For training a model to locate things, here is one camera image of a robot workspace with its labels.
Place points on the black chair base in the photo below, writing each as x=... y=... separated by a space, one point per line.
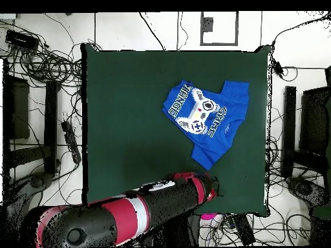
x=302 y=188
x=36 y=182

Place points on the black power adapter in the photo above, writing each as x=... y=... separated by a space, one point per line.
x=277 y=67

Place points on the blue printed t-shirt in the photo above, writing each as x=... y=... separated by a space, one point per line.
x=209 y=149

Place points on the pink object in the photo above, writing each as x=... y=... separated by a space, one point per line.
x=208 y=216

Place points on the black electronics box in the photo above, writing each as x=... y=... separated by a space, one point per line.
x=22 y=40

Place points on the black power strip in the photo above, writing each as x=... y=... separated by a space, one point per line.
x=244 y=230
x=71 y=140

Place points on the dark green table cloth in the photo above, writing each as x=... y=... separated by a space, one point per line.
x=116 y=116

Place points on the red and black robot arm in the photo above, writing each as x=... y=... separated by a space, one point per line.
x=116 y=217

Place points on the grey square frame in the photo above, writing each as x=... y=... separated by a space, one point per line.
x=201 y=28

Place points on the black wooden furniture frame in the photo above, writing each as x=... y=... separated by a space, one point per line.
x=50 y=116
x=289 y=129

